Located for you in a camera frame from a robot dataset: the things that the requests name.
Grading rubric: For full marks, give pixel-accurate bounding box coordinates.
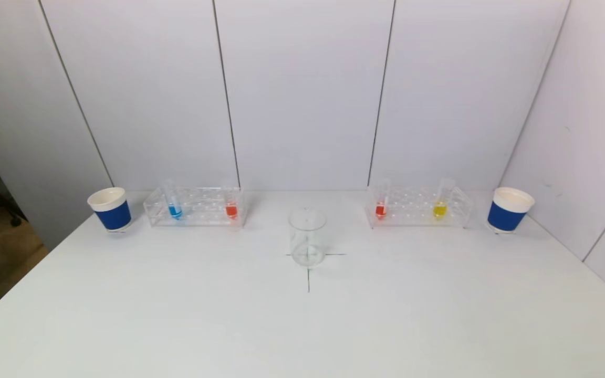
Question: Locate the blue pigment test tube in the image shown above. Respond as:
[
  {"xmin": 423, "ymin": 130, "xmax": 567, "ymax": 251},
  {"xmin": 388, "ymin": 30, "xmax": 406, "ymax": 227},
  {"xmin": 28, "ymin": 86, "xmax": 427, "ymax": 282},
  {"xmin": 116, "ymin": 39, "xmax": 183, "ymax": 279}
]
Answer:
[{"xmin": 163, "ymin": 180, "xmax": 183, "ymax": 221}]

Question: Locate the blue sleeved white paper cup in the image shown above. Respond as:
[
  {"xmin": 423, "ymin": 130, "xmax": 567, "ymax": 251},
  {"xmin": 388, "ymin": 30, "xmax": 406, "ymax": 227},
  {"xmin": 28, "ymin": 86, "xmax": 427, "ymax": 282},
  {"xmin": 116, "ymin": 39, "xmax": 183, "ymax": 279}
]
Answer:
[
  {"xmin": 487, "ymin": 187, "xmax": 536, "ymax": 234},
  {"xmin": 87, "ymin": 187, "xmax": 133, "ymax": 232}
]

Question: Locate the yellow pigment test tube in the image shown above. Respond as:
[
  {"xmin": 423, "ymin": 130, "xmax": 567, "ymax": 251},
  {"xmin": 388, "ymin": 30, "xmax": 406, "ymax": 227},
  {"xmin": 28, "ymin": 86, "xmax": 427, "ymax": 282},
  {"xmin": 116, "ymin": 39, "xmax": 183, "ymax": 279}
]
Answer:
[{"xmin": 433, "ymin": 178, "xmax": 456, "ymax": 220}]

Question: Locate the clear acrylic test tube rack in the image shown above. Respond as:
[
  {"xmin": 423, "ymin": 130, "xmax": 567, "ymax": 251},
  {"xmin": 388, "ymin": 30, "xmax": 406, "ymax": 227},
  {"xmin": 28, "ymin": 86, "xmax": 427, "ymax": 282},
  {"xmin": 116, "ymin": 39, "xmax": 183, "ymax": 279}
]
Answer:
[
  {"xmin": 365, "ymin": 185, "xmax": 474, "ymax": 229},
  {"xmin": 143, "ymin": 187, "xmax": 247, "ymax": 228}
]

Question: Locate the clear glass beaker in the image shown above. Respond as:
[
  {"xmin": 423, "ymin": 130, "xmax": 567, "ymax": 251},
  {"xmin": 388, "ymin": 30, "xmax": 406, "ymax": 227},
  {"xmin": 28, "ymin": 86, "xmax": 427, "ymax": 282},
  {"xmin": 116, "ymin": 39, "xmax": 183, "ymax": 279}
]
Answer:
[{"xmin": 288, "ymin": 207, "xmax": 328, "ymax": 268}]

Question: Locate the red pigment test tube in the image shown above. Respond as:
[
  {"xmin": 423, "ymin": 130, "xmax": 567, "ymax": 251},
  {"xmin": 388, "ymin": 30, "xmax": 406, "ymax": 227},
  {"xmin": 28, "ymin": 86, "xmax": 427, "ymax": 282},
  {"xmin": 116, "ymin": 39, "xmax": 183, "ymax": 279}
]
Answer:
[
  {"xmin": 222, "ymin": 181, "xmax": 240, "ymax": 220},
  {"xmin": 373, "ymin": 178, "xmax": 390, "ymax": 220}
]

